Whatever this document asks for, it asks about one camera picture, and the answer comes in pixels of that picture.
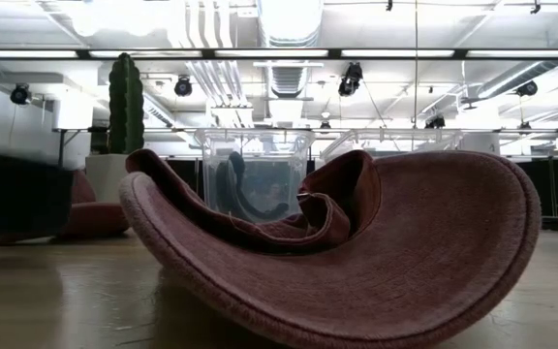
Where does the black baseball cap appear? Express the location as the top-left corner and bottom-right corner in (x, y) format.
(214, 150), (291, 222)

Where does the maroon baseball cap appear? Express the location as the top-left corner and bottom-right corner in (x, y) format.
(117, 147), (543, 349)
(0, 168), (131, 247)

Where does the dark green baseball cap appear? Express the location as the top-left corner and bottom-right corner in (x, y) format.
(0, 152), (75, 238)

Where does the clear plastic bin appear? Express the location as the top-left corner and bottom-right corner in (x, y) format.
(320, 128), (464, 164)
(195, 128), (317, 224)

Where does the black ceiling spotlight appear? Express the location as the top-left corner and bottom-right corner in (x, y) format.
(337, 61), (364, 97)
(173, 76), (194, 98)
(515, 79), (540, 97)
(10, 82), (32, 106)
(423, 114), (448, 130)

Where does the black overhead light bar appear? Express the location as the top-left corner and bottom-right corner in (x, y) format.
(0, 47), (558, 61)

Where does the green cactus plant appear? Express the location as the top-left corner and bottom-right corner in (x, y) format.
(108, 51), (145, 155)

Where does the white plant pot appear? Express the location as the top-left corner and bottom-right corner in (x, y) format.
(84, 153), (130, 205)

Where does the white box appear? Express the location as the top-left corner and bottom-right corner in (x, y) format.
(51, 91), (95, 131)

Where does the silver ventilation duct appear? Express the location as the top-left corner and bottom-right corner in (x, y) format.
(257, 0), (325, 98)

